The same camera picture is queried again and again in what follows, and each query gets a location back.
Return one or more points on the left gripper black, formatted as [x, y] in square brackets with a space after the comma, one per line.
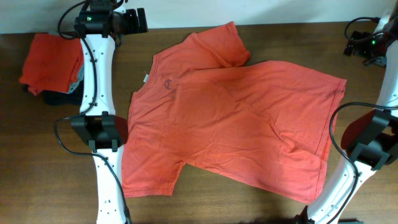
[133, 27]

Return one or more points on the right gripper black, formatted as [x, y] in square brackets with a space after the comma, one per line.
[360, 50]

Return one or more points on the orange-red t-shirt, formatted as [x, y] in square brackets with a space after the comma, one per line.
[265, 125]

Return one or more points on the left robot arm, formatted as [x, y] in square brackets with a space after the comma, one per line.
[98, 125]

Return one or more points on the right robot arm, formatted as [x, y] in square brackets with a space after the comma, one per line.
[370, 142]

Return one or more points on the folded grey shirt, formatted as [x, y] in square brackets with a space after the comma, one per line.
[74, 84]

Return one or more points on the folded red-orange shirt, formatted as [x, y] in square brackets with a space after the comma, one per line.
[52, 64]

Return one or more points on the folded dark navy garment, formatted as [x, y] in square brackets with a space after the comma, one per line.
[54, 98]

